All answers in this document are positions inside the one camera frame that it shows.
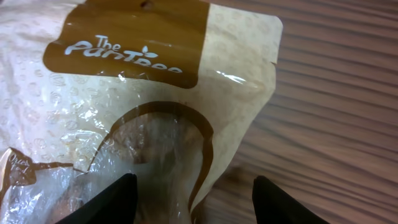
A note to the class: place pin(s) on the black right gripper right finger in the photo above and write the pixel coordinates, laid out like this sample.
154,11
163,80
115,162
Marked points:
272,205

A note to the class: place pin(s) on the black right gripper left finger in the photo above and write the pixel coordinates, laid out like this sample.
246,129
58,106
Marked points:
116,204

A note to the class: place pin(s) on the brown nut snack pouch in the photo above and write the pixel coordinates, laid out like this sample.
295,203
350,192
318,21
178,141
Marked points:
94,90

